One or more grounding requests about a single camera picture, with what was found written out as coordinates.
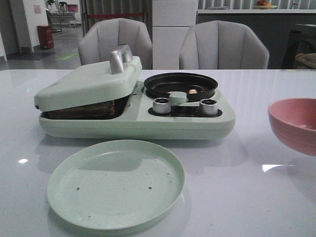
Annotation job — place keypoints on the cooked shrimp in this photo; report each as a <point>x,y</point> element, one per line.
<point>192,91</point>

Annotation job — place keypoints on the mint green breakfast maker lid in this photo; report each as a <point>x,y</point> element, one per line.
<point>91,84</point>

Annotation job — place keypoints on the pink plastic bowl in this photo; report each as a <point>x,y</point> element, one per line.
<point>293,121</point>

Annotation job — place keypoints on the white bread slice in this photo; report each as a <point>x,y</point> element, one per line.
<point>93,110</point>

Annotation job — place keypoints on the left silver control knob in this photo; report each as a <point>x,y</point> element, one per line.
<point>161,106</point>

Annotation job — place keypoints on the silver control knob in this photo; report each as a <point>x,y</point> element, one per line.
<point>161,106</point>
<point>208,107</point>

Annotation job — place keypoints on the black round frying pan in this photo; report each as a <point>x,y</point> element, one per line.
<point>162,85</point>

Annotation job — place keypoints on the right silver control knob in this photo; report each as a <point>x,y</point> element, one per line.
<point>208,107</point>

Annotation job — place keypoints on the mint green round plate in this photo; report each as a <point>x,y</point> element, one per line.
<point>116,186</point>

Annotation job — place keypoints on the right grey upholstered chair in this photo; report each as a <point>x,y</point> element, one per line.
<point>222,45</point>

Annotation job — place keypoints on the grey upholstered chair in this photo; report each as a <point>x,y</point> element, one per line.
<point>222,45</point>
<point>106,35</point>

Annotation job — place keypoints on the left grey upholstered chair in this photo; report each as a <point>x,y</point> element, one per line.
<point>106,35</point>

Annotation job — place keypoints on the white refrigerator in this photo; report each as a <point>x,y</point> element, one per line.
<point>171,20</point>

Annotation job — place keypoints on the red trash bin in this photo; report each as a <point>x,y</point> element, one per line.
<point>45,36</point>

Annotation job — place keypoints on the grey counter with white top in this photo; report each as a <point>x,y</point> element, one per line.
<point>272,27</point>

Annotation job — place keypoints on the fruit bowl on counter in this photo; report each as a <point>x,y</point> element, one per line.
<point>263,4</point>

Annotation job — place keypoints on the beige cushion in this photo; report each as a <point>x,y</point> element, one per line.
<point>307,61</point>

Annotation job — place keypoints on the dark washing machine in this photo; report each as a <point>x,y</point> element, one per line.
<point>302,39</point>

